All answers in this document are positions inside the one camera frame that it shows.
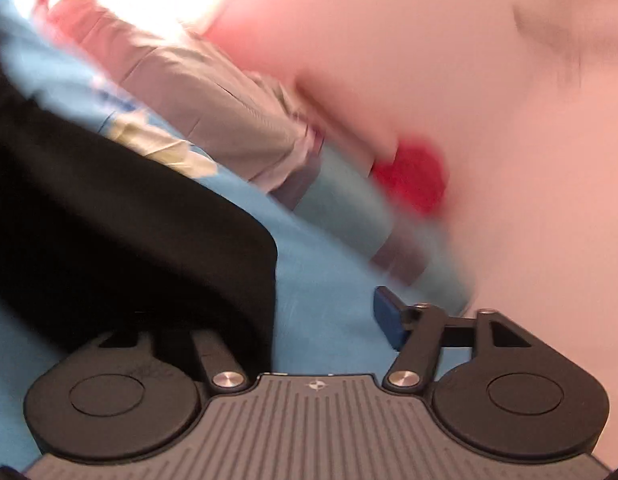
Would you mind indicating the striped teal far bed sheet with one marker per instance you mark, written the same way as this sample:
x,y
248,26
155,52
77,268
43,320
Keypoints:
x,y
408,249

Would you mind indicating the blue floral bed sheet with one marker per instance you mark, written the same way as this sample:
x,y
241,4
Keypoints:
x,y
323,316

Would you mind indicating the black knit pants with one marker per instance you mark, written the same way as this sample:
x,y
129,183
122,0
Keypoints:
x,y
95,239

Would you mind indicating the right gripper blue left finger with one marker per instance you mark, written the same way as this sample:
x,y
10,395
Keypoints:
x,y
221,371

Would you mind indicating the red folded blanket stack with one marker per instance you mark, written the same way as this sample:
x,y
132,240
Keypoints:
x,y
416,179

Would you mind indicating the beige quilt on far bed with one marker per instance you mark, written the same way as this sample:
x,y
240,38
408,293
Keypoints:
x,y
247,122

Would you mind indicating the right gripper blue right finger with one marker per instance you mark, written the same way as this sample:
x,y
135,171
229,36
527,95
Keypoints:
x,y
416,333

